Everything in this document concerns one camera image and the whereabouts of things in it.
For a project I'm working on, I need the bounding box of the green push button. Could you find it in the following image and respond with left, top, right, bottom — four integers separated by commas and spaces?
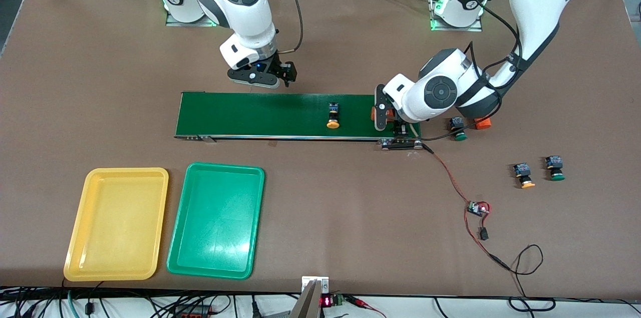
449, 116, 468, 142
545, 155, 566, 182

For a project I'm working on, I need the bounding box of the green conveyor belt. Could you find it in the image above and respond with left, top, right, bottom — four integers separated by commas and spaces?
174, 91, 424, 151

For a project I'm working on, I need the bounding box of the small conveyor controller board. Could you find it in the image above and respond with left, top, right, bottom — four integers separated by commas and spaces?
467, 200, 491, 217

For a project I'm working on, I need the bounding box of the green plastic tray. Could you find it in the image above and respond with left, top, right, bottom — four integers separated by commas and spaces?
166, 162, 265, 280

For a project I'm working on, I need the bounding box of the red alligator clip lead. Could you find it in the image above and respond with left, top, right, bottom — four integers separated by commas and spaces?
348, 296, 387, 318

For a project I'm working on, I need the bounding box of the yellow plastic tray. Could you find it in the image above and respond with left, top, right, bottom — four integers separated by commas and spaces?
63, 167, 170, 281

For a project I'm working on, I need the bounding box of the black and red power strip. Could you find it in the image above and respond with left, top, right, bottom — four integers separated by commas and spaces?
173, 304, 211, 318

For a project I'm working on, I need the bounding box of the red and black wire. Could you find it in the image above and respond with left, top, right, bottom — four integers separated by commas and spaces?
422, 144, 511, 271

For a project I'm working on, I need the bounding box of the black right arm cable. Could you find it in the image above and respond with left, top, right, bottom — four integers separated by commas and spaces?
270, 0, 304, 56

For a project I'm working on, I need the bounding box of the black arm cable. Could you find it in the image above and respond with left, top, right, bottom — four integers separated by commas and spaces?
270, 0, 304, 56
411, 0, 524, 141

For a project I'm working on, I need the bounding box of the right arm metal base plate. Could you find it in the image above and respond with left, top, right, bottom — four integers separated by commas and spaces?
165, 8, 203, 27

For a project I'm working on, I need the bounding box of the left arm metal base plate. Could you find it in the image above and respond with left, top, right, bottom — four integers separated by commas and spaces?
430, 0, 484, 32

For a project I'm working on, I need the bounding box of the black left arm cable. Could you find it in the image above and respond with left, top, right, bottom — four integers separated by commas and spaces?
411, 0, 524, 141

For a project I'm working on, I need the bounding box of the thin black looped cable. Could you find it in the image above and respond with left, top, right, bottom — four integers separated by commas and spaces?
493, 244, 556, 311

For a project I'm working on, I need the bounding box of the grey metal post bracket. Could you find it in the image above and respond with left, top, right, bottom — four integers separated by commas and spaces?
288, 276, 330, 318

